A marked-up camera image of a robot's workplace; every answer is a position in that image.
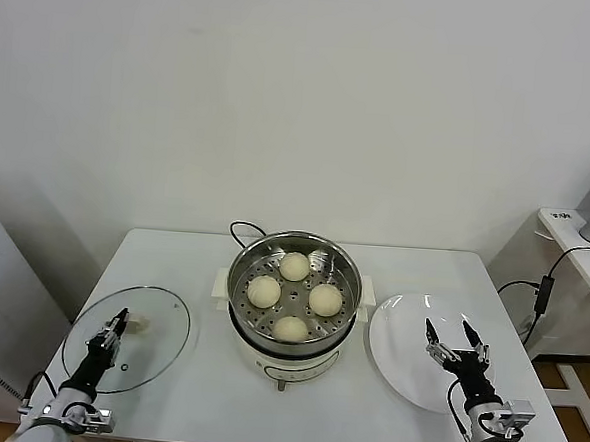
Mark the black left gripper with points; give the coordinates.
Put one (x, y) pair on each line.
(93, 366)

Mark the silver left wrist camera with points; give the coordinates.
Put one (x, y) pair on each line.
(98, 414)

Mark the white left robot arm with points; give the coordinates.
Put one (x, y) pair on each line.
(47, 426)

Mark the perforated steel steamer basket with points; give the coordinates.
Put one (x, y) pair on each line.
(249, 318)

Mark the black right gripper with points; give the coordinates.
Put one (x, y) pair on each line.
(471, 376)

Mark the white round plate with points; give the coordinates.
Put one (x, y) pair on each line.
(402, 348)

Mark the cream electric cooker pot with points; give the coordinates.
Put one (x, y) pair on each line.
(291, 366)

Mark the white steamed baozi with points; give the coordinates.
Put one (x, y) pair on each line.
(294, 266)
(291, 328)
(264, 291)
(326, 299)

